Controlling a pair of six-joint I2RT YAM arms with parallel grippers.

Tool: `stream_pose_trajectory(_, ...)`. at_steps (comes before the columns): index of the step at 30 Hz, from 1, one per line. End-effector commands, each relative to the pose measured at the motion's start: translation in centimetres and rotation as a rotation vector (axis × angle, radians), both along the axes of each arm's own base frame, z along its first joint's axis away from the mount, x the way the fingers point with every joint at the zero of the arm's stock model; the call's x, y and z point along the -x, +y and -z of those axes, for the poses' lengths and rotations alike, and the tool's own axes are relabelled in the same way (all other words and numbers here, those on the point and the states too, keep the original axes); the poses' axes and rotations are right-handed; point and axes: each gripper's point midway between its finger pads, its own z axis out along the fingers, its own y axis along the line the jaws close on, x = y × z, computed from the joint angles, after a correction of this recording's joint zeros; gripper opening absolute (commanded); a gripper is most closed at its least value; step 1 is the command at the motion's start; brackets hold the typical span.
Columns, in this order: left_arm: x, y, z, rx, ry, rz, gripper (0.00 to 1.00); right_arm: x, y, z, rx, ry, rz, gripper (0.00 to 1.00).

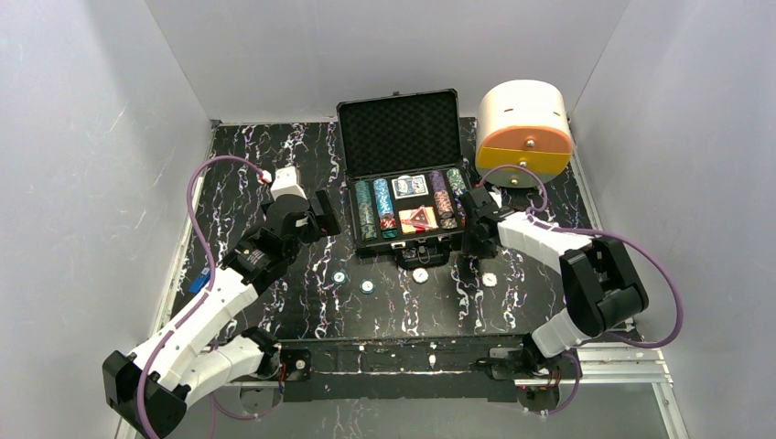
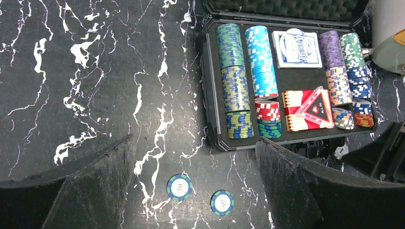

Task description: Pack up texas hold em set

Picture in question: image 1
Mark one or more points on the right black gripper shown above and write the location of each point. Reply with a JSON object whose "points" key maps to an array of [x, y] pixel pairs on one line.
{"points": [[476, 214]]}

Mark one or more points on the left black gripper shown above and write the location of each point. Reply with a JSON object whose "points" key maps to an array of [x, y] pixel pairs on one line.
{"points": [[324, 212]]}

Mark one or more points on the green poker chip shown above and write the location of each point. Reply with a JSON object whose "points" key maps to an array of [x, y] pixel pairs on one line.
{"points": [[339, 277]]}

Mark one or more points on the red triangular plaque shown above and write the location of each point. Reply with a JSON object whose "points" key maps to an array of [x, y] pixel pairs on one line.
{"points": [[419, 218]]}

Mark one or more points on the white poker chip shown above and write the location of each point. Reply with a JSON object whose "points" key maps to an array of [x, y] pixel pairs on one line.
{"points": [[489, 279], [420, 275]]}

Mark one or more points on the red playing card deck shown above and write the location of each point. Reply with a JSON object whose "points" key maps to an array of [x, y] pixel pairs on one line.
{"points": [[418, 220]]}

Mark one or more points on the teal poker chip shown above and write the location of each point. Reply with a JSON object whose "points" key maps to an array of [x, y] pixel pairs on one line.
{"points": [[367, 287]]}

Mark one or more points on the blue playing card deck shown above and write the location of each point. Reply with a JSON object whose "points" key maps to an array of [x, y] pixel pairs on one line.
{"points": [[409, 187]]}

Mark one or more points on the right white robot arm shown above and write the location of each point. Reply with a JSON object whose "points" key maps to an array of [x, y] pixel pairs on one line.
{"points": [[600, 283]]}

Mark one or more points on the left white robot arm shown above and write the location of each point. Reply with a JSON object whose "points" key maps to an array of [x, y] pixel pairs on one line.
{"points": [[200, 327]]}

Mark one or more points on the purple orange chip stack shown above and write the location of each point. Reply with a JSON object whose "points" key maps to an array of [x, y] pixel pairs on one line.
{"points": [[444, 205]]}

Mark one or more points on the green blue white chip stack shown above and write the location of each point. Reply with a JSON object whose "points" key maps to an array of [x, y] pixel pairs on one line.
{"points": [[457, 183]]}

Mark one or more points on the cyan red chip stack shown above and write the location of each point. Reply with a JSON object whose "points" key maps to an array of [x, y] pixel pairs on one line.
{"points": [[385, 208]]}

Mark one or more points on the black poker chip case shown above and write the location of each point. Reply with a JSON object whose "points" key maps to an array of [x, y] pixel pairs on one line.
{"points": [[404, 167]]}

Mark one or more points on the white round drawer cabinet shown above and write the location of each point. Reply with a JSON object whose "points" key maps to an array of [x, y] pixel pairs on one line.
{"points": [[522, 123]]}

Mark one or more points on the blue stapler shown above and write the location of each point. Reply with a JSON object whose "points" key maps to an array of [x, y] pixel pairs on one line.
{"points": [[201, 280]]}

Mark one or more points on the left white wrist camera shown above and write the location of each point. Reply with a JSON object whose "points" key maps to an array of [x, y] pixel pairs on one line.
{"points": [[287, 183]]}

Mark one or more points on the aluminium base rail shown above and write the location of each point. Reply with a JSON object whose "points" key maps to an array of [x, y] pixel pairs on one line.
{"points": [[488, 368]]}

